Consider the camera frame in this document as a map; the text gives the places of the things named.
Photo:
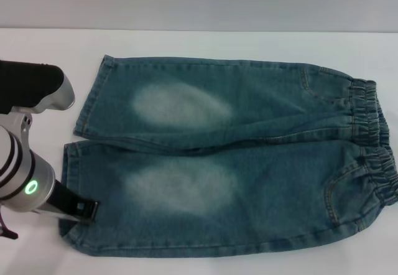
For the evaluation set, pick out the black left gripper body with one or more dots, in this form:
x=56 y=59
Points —
x=63 y=202

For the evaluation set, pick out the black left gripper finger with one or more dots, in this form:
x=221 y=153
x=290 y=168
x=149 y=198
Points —
x=84 y=219
x=90 y=207

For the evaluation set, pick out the blue denim shorts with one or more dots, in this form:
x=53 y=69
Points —
x=248 y=169

